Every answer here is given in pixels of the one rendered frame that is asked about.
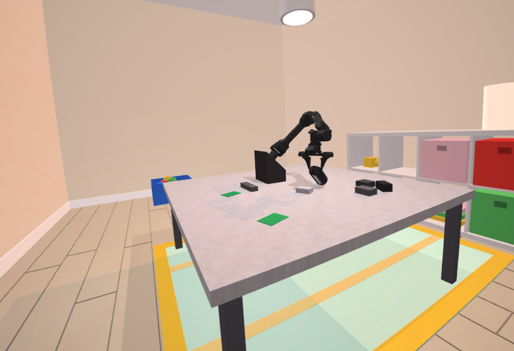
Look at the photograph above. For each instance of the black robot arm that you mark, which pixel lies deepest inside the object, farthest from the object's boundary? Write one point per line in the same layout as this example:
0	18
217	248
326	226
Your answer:
322	134

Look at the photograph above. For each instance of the small green block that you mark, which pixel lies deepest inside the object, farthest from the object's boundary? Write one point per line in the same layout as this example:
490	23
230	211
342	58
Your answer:
231	194

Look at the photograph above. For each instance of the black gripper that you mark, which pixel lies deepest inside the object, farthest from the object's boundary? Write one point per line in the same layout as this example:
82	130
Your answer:
325	155

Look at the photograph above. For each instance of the flat green rectangular plate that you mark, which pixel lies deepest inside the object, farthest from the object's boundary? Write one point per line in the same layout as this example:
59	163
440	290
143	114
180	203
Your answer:
272	219

